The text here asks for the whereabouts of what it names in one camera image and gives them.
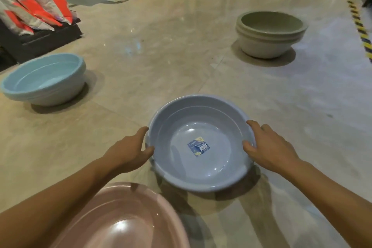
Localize blue-grey plastic basin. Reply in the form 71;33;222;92
145;95;257;193

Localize pale grey plastic basin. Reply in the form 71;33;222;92
17;81;86;107

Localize beige plastic basin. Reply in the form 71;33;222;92
236;28;306;59

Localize olive green plastic basin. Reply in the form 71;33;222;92
235;11;308;37

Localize pink plastic basin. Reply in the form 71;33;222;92
48;182;191;248

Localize person's right forearm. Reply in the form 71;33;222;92
282;158;372;248

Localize yellow black hazard tape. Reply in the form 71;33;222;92
337;0;372;63

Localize black low platform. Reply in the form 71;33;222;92
0;18;83;65

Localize person's left hand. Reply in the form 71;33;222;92
102;127;155;174

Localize light blue plastic basin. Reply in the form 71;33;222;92
0;53;87;101

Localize person's left forearm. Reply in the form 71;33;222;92
0;156;124;248

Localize person's right hand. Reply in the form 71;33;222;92
243;120;300;176

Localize red and white sack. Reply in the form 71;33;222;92
41;0;74;25
0;0;63;28
0;1;55;36

